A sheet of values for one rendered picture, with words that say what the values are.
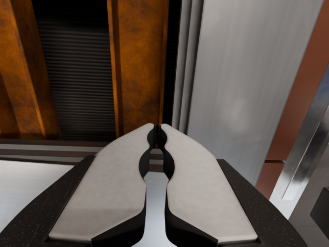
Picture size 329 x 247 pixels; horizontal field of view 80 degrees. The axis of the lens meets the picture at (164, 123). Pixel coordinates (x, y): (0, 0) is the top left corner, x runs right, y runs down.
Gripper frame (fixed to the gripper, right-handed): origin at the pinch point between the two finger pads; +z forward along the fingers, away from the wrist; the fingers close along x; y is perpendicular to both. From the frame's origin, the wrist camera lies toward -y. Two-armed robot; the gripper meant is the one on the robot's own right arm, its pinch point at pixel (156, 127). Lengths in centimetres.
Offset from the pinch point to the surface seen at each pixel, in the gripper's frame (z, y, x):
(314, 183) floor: 91, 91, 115
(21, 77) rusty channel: 22.8, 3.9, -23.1
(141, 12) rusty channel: 22.7, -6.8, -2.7
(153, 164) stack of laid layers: 7.0, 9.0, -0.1
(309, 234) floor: 91, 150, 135
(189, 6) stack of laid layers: 8.2, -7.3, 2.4
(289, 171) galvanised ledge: 22.8, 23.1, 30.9
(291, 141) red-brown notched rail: 8.2, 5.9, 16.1
